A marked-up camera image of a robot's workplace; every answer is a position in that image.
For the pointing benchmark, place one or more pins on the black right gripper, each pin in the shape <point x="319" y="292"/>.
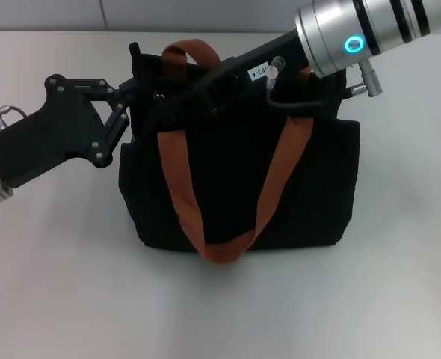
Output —
<point x="293" y="50"/>

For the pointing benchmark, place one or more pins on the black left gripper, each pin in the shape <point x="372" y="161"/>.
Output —
<point x="63" y="127"/>

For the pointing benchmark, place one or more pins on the silver zipper pull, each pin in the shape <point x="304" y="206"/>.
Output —
<point x="157" y="96"/>

